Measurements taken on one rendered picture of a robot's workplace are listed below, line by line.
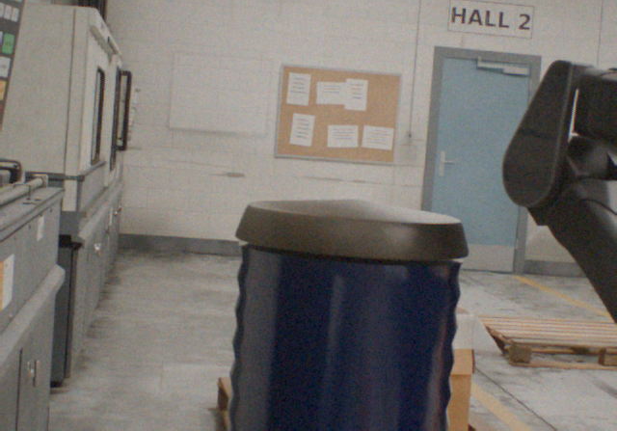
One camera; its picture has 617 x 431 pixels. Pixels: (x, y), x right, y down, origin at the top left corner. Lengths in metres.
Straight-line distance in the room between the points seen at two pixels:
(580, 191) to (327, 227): 0.76
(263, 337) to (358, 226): 0.02
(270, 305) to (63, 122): 4.83
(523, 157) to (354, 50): 10.41
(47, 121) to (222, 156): 6.28
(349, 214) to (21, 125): 4.86
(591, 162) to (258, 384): 0.79
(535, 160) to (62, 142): 4.16
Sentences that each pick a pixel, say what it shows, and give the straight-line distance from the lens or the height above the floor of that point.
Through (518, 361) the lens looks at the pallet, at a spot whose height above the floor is 0.03.
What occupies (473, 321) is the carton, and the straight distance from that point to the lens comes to 4.00.
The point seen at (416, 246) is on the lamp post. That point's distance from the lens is 0.18.
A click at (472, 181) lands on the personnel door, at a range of 11.58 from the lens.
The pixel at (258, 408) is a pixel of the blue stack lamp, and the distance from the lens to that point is 0.19.
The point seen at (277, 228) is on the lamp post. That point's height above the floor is 1.19.
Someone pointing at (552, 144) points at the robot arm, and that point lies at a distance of 0.93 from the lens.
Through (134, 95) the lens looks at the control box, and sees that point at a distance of 7.83.
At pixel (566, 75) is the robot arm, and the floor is 1.27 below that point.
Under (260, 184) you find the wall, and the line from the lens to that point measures 11.23.
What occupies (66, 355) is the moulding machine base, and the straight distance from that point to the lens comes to 5.17.
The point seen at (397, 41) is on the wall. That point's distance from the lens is 11.44.
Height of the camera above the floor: 1.21
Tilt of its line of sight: 3 degrees down
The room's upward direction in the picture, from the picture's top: 4 degrees clockwise
